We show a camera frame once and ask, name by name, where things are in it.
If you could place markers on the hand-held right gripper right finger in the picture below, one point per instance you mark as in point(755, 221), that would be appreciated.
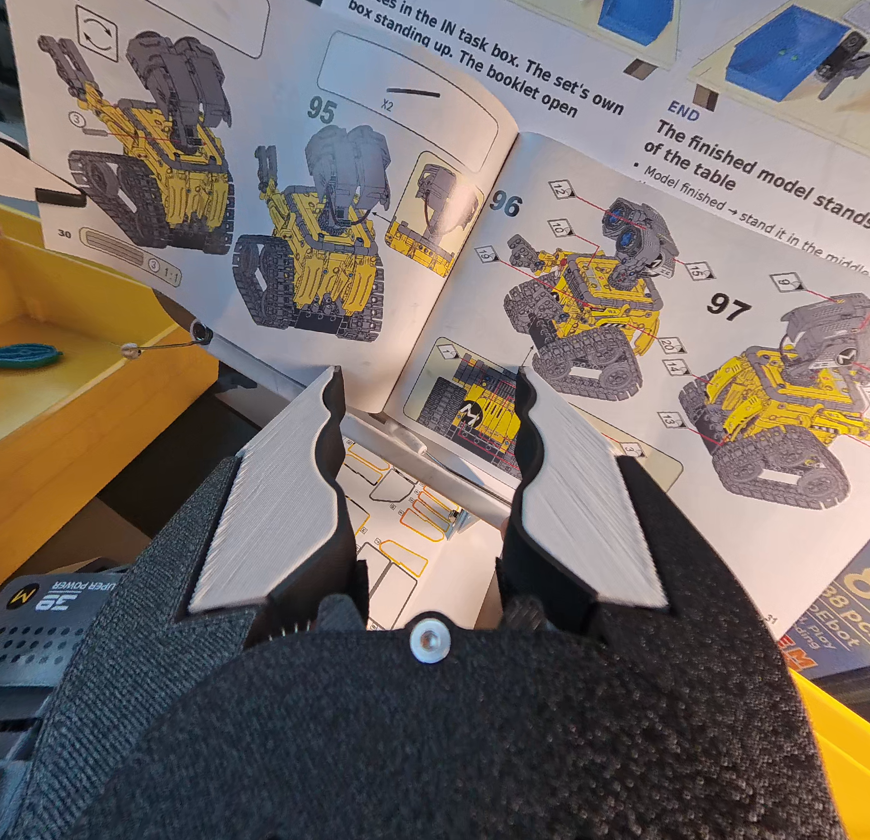
point(584, 514)

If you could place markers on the white paper sign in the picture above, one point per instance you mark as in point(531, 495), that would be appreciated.
point(680, 72)

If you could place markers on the white paper sheet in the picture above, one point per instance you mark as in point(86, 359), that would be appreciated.
point(408, 582)

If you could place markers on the building instruction booklet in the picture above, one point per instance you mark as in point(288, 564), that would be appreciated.
point(442, 276)

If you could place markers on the white book stand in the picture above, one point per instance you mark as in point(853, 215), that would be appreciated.
point(380, 439)

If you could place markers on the light blue brick piece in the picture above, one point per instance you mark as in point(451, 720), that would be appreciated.
point(27, 355)

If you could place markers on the yellow tracked toy robot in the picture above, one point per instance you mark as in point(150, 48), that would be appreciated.
point(47, 622)

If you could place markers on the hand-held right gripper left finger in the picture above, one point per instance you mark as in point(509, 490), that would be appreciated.
point(272, 514)

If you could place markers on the yellow storage bin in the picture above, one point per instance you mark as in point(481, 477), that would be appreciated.
point(843, 738)
point(88, 432)

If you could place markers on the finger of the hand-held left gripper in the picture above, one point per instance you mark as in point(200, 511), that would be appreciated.
point(27, 174)

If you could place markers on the robot kit box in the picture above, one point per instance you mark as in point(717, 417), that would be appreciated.
point(829, 629)

